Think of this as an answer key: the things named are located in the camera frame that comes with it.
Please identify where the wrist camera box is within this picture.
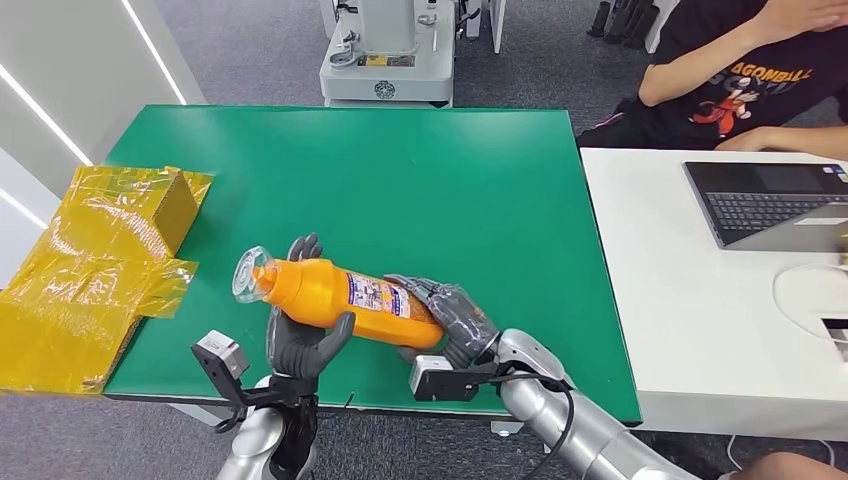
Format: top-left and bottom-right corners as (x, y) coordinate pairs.
(191, 329), (268, 409)
(407, 354), (506, 404)

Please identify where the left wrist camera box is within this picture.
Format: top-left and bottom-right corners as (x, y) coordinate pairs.
(191, 329), (268, 409)

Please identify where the person's right hand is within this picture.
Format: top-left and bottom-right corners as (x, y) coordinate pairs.
(761, 0), (848, 34)

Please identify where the person's left hand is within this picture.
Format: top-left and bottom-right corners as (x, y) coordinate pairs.
(712, 125), (773, 154)

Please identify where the yellow taped cardboard box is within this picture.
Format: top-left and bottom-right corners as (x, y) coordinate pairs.
(0, 165), (215, 399)

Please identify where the person's bare leg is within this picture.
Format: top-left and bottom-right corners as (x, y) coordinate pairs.
(727, 451), (848, 480)

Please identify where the person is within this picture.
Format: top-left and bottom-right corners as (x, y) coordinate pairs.
(574, 0), (848, 162)

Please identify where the orange plastic bottle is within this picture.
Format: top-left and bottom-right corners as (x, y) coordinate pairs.
(231, 245), (447, 352)

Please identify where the dark grey laptop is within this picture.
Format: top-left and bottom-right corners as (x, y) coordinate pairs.
(682, 160), (848, 255)

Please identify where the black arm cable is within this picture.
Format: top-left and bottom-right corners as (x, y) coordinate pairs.
(493, 370), (578, 480)

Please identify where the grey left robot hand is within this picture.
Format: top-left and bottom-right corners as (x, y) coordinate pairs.
(266, 233), (358, 398)

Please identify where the small grey device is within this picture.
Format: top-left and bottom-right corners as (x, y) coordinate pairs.
(820, 317), (848, 363)

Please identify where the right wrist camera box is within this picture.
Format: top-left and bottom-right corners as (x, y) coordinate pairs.
(407, 354), (506, 404)

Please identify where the white cable on desk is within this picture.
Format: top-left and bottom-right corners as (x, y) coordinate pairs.
(771, 263), (848, 343)

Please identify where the white furniture panel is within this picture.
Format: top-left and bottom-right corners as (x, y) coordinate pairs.
(488, 0), (509, 56)

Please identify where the person's hand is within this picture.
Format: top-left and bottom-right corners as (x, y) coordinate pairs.
(712, 125), (773, 154)
(761, 0), (848, 34)

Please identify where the black chair base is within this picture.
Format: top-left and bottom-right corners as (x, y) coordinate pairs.
(586, 0), (662, 52)

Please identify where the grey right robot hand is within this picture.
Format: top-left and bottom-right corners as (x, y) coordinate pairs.
(384, 274), (501, 371)

